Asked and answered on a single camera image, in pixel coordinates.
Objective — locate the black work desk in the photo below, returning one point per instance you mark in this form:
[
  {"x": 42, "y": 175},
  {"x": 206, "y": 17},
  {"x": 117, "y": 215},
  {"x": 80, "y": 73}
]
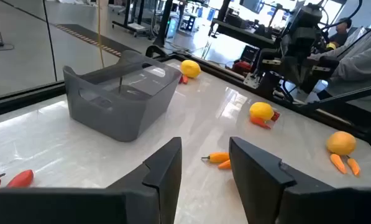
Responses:
[{"x": 244, "y": 33}]

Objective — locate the person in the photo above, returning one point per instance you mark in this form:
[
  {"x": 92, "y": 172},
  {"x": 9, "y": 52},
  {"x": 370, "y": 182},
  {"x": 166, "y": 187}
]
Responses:
[
  {"x": 362, "y": 62},
  {"x": 340, "y": 35}
]

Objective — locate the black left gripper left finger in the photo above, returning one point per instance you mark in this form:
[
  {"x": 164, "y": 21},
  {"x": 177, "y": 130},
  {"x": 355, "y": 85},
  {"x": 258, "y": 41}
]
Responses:
[{"x": 148, "y": 193}]

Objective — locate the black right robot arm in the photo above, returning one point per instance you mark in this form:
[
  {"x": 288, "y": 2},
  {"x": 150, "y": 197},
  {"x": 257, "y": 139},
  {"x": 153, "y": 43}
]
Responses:
[{"x": 300, "y": 37}]

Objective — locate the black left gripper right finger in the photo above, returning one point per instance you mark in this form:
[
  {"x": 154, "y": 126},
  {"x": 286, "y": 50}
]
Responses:
[{"x": 266, "y": 193}]

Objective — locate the black hazard-striped floor mat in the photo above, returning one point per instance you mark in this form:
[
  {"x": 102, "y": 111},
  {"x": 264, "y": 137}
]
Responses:
[{"x": 89, "y": 34}]

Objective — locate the yellow lemon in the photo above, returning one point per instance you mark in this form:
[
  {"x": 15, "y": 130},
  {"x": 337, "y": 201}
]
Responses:
[
  {"x": 341, "y": 143},
  {"x": 261, "y": 111},
  {"x": 190, "y": 68}
]

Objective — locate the black metal beam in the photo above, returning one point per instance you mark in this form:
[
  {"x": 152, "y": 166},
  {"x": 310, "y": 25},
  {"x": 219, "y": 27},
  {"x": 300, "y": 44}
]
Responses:
[{"x": 343, "y": 97}]

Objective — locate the black metal post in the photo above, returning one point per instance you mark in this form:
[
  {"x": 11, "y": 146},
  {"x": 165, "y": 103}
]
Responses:
[{"x": 165, "y": 21}]

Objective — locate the grey plastic basket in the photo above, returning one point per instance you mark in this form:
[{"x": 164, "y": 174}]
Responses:
[{"x": 117, "y": 118}]

